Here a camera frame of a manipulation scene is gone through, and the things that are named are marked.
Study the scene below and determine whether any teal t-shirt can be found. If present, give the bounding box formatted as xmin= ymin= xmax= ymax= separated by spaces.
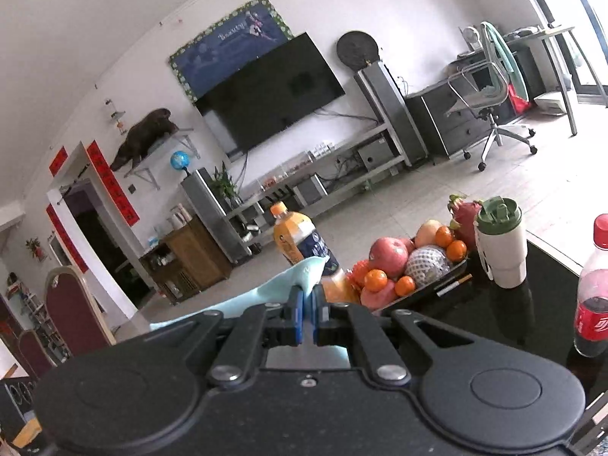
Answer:
xmin=149 ymin=255 xmax=348 ymax=371

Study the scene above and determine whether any large red apple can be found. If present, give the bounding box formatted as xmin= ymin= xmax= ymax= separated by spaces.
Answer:
xmin=368 ymin=237 xmax=409 ymax=279

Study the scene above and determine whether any wooden cabinet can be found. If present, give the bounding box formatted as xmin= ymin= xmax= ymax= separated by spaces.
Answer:
xmin=139 ymin=216 xmax=233 ymax=305

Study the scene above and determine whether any cigarette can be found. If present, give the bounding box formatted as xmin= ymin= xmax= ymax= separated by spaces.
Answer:
xmin=436 ymin=274 xmax=473 ymax=298

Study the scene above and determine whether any net-wrapped pale fruit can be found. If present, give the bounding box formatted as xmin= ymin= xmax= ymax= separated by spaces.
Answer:
xmin=405 ymin=245 xmax=453 ymax=288

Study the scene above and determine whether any metal fruit tray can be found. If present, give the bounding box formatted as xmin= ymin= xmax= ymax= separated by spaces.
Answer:
xmin=373 ymin=260 xmax=468 ymax=316

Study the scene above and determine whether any pink dragon fruit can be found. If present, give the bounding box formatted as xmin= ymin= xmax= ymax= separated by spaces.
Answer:
xmin=447 ymin=193 xmax=481 ymax=251

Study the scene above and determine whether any grey tv stand shelf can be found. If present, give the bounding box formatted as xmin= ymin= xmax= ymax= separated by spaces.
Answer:
xmin=223 ymin=123 xmax=409 ymax=245

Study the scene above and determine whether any maroon banquet chair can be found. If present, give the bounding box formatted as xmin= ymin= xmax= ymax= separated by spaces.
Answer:
xmin=44 ymin=267 xmax=116 ymax=356

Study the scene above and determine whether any small blue globe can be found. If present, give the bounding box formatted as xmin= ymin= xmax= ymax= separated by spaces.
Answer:
xmin=170 ymin=150 xmax=191 ymax=172

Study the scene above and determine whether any white cup with green lid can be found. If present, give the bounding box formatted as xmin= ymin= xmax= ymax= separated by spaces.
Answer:
xmin=474 ymin=196 xmax=527 ymax=289

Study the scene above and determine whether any dark drawer cabinet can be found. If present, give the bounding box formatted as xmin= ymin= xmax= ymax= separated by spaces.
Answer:
xmin=405 ymin=80 xmax=489 ymax=158

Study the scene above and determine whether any brown animal figure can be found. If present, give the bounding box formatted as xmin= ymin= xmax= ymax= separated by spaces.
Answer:
xmin=109 ymin=108 xmax=178 ymax=172

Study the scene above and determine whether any black television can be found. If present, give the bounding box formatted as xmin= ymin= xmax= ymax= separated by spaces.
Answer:
xmin=196 ymin=33 xmax=345 ymax=161

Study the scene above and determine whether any cola bottle red cap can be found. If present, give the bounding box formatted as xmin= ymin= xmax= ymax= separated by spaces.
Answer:
xmin=574 ymin=214 xmax=608 ymax=358

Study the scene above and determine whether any office swivel chair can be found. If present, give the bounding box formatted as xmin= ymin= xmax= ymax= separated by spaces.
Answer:
xmin=447 ymin=22 xmax=538 ymax=172

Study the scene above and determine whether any blue wall poster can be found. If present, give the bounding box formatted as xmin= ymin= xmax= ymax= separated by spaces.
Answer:
xmin=168 ymin=0 xmax=294 ymax=103

